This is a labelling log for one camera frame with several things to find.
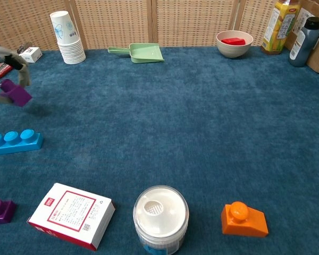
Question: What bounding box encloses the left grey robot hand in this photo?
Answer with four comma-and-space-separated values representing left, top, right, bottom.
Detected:
0, 44, 32, 106

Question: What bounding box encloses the purple toy block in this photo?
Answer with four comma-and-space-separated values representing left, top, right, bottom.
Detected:
0, 79, 33, 108

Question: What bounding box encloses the stack of white paper cups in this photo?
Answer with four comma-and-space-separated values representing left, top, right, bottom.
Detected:
49, 11, 87, 65

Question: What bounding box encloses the blue three-stud toy brick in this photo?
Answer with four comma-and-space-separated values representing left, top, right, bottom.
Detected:
0, 129, 44, 157

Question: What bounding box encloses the red block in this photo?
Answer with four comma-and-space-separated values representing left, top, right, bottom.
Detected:
221, 37, 246, 46

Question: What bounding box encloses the orange toy block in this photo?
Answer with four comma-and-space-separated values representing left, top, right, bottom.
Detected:
221, 201, 269, 237

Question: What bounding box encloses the small white carton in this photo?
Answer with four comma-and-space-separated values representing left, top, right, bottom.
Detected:
19, 47, 43, 63

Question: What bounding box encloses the wicker folding screen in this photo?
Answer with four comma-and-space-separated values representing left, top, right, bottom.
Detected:
0, 0, 282, 53

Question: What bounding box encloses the light green plastic dustpan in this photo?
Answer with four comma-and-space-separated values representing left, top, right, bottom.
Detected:
107, 42, 165, 64

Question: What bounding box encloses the white box with red print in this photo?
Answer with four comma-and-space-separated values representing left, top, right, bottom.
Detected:
27, 182, 116, 252

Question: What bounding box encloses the blue carpet table cover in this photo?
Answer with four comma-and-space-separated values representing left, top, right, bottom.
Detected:
0, 45, 319, 255

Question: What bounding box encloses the clear jar with white lid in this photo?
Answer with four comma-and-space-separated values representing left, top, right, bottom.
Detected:
132, 185, 190, 255

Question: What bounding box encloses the beige bowl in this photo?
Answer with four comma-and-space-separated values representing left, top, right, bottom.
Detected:
216, 30, 254, 59

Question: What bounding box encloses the yellow tea bottle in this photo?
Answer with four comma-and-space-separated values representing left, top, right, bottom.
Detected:
261, 0, 301, 56

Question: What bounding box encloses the dark grey bottle black cap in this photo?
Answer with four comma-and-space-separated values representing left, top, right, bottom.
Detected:
288, 16, 319, 67

